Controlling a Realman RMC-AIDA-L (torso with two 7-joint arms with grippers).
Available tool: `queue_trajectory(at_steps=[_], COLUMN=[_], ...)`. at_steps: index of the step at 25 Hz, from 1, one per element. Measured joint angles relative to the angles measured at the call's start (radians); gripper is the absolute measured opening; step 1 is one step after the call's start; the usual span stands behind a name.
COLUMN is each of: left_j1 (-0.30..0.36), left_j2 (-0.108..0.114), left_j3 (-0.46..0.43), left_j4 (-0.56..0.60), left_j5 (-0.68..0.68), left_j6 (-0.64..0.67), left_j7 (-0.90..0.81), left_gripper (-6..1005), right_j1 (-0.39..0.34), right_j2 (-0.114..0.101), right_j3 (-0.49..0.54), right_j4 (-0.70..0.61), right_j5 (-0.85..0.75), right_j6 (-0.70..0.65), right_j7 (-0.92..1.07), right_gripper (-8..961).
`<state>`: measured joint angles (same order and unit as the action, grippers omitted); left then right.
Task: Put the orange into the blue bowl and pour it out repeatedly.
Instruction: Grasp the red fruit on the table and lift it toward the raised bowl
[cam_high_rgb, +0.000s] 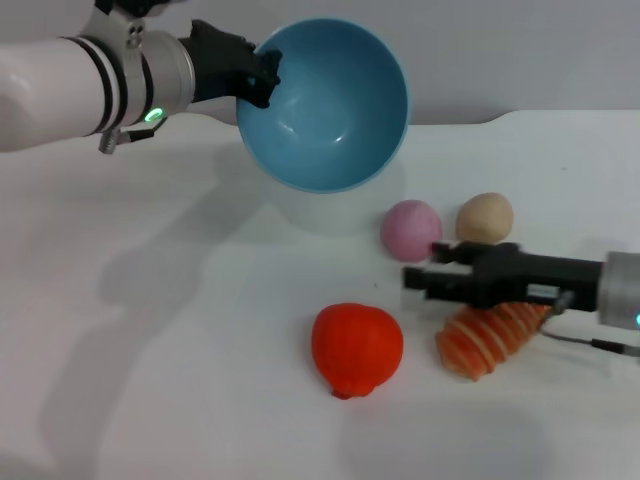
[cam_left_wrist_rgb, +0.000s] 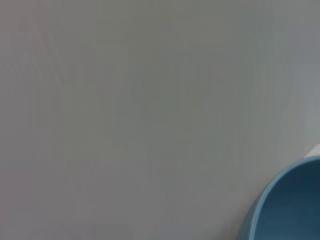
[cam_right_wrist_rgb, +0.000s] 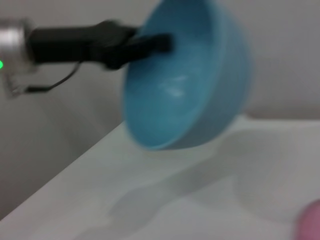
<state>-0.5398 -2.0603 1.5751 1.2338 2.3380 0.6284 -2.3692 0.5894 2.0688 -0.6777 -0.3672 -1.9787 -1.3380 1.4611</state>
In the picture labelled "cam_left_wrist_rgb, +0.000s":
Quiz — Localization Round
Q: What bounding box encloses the blue bowl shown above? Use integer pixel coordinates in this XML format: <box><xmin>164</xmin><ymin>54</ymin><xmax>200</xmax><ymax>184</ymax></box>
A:
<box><xmin>236</xmin><ymin>154</ymin><xmax>320</xmax><ymax>240</ymax></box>

